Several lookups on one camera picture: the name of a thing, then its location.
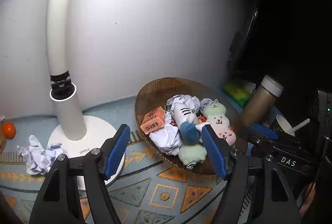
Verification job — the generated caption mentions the green packet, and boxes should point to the green packet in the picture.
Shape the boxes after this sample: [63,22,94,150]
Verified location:
[223,80,252,106]

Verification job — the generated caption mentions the white cup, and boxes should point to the white cup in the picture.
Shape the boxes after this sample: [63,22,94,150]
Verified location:
[275,114,296,136]

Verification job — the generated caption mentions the person's right hand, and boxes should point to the person's right hand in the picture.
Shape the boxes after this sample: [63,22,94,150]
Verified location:
[299,183,316,217]

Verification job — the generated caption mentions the gold thermos bottle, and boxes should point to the gold thermos bottle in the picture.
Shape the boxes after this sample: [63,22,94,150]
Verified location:
[241,75,284,127]

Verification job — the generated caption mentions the white desk lamp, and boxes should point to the white desk lamp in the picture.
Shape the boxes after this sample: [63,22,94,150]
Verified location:
[47,0,126,191]

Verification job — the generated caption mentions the orange tangerine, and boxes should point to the orange tangerine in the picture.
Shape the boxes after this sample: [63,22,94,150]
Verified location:
[2,122,16,139]

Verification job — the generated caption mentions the brown ribbed bowl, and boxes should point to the brown ribbed bowl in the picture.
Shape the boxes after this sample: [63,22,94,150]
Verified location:
[134,77,249,175]

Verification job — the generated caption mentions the black screen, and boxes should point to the black screen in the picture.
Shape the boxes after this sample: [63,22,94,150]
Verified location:
[227,7,260,74]

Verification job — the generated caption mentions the pastel bear plush toy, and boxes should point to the pastel bear plush toy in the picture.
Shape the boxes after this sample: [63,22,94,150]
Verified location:
[202,101,237,147]

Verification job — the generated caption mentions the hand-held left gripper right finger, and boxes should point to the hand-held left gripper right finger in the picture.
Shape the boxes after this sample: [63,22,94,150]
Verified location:
[201,124,303,224]

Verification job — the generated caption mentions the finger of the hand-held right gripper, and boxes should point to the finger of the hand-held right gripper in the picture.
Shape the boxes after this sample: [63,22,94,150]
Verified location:
[242,124,281,154]

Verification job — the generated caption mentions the orange snack box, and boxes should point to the orange snack box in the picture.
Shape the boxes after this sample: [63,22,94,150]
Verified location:
[140,106,166,134]

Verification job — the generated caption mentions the white and blue plush toy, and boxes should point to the white and blue plush toy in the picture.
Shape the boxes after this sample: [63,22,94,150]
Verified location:
[172,103,210,143]

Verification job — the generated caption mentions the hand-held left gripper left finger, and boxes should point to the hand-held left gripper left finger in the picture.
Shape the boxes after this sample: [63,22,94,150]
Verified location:
[28,124,131,224]

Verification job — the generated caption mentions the white spoon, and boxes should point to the white spoon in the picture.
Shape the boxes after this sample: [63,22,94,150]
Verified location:
[292,118,310,134]

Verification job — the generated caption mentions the patterned table mat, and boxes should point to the patterned table mat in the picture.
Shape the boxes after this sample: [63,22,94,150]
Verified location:
[0,96,260,224]

